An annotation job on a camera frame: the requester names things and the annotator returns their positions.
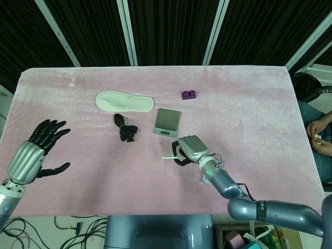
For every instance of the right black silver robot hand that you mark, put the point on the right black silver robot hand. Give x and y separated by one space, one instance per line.
194 147

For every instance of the person's left hand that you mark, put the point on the person's left hand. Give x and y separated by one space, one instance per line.
324 147

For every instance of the person's right hand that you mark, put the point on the person's right hand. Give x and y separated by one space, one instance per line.
315 127

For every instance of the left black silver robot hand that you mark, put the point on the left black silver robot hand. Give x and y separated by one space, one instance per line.
24 163

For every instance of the white paper strip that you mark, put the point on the white paper strip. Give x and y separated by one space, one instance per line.
318 137

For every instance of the pale green stick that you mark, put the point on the pale green stick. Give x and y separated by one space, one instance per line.
168 157

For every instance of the person's right forearm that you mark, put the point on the person's right forearm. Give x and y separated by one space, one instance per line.
327 116

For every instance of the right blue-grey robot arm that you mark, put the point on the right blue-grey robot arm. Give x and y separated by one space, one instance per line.
280 210

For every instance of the person's blue trousers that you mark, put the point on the person's blue trousers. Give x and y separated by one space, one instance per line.
307 112

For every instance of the small silver digital scale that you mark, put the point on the small silver digital scale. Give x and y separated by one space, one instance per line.
167 118

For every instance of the black chair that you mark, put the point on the black chair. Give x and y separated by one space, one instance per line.
303 83

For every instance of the purple toy building block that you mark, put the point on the purple toy building block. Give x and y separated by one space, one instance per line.
188 95

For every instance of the black knotted sock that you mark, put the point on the black knotted sock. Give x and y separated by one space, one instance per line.
127 132

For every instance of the pink plush tablecloth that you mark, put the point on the pink plush tablecloth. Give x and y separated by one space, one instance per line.
166 77

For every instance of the black curtain panel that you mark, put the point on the black curtain panel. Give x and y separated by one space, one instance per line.
20 39
259 31
324 46
90 31
173 31

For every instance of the black power plug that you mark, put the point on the black power plug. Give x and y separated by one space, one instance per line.
78 228

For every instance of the blue-grey robot torso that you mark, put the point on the blue-grey robot torso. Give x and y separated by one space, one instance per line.
160 233

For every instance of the brown cardboard box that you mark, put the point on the brown cardboard box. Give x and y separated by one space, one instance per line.
220 237

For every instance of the white disposable slipper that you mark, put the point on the white disposable slipper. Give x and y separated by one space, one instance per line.
111 99

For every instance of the small pink box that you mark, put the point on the small pink box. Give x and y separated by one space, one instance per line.
234 238

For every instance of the green packet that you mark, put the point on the green packet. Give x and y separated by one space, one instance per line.
269 232

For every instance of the white plastic bag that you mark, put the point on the white plastic bag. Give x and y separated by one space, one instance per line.
251 232

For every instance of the teal box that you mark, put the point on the teal box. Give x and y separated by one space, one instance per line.
254 244

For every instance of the white frame post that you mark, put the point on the white frame post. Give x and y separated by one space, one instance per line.
128 31
308 46
62 33
216 31

